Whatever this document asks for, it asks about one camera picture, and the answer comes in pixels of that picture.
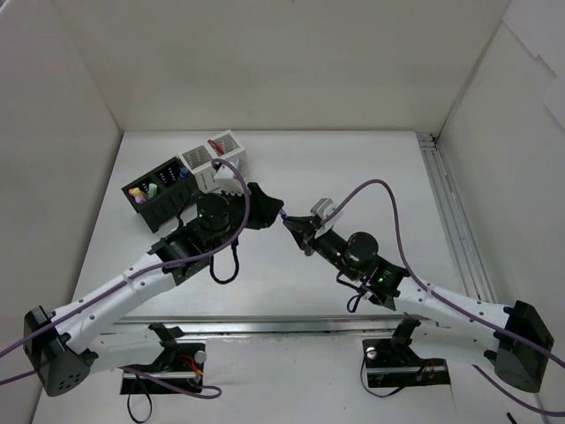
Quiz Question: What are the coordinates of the yellow highlighter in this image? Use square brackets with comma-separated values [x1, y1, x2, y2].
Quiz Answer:
[129, 187, 144, 197]

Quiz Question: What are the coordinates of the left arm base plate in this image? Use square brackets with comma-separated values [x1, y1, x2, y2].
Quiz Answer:
[119, 340, 206, 396]

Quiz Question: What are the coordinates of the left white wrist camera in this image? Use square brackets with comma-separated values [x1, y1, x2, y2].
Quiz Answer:
[214, 164, 243, 195]

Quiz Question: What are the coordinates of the aluminium side rail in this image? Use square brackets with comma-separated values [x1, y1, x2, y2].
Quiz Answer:
[416, 132, 498, 303]

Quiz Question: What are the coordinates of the aluminium front rail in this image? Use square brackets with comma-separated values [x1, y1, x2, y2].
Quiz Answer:
[110, 314, 402, 338]

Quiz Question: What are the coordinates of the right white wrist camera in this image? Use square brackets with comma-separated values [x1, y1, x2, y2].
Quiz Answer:
[311, 198, 343, 239]

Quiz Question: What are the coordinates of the green highlighter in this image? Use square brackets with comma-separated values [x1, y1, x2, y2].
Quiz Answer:
[147, 183, 158, 199]

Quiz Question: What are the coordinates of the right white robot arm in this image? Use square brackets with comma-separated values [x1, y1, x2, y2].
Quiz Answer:
[282, 216, 554, 393]

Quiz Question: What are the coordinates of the white slotted container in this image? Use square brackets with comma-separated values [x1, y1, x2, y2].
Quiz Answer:
[177, 130, 249, 192]

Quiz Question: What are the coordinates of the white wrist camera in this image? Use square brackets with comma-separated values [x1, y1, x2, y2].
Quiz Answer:
[214, 164, 243, 195]
[311, 198, 343, 239]

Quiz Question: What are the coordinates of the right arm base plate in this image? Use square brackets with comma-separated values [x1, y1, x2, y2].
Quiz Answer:
[360, 338, 451, 398]

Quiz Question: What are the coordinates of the red pen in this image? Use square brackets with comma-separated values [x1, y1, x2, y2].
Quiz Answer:
[207, 140, 224, 155]

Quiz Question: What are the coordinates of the black slotted container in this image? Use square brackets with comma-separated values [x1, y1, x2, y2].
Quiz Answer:
[122, 157, 200, 233]

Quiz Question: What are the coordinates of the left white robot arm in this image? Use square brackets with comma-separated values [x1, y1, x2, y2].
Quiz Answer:
[23, 182, 283, 397]

